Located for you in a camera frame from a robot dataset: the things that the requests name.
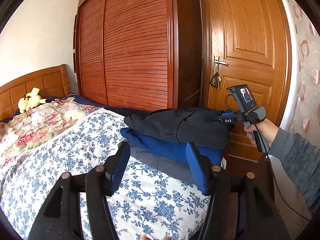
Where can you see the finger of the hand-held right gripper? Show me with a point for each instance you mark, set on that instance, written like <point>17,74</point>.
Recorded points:
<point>228,120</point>

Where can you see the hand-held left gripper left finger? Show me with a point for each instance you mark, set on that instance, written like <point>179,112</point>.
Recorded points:
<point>118,170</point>

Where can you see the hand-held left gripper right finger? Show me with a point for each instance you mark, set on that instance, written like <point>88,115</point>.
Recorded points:
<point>196,167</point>

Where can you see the black double-breasted coat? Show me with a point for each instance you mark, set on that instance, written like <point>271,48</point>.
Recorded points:
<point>190,127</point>

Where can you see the person's right forearm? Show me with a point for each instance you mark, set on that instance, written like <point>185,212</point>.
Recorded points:
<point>297,160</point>

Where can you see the person's right hand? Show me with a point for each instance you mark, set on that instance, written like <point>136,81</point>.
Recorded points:
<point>270,130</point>

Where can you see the person's left hand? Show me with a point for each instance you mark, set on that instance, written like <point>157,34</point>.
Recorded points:
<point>155,238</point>

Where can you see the dark hanging key tag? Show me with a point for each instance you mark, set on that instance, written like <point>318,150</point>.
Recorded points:
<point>215,82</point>

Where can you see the folded grey garment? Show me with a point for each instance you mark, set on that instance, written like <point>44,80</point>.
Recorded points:
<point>160,162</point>

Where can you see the folded blue garment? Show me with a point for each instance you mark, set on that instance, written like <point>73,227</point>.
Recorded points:
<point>162,145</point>

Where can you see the bed with floral bedspread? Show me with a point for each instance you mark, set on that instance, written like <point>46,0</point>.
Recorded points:
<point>62,155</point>

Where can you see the wooden door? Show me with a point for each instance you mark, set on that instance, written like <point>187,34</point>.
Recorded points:
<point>250,30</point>

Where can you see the pink floral quilt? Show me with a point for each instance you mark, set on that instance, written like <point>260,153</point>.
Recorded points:
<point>45,120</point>

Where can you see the yellow plush toy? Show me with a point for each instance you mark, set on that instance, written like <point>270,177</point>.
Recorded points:
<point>30,102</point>

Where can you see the wooden louvered wardrobe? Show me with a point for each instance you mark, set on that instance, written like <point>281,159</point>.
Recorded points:
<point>137,55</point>

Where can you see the wooden bed headboard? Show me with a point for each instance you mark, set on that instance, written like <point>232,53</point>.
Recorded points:
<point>37,80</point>

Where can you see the dark open side shelf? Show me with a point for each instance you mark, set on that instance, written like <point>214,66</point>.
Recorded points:
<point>75,42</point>

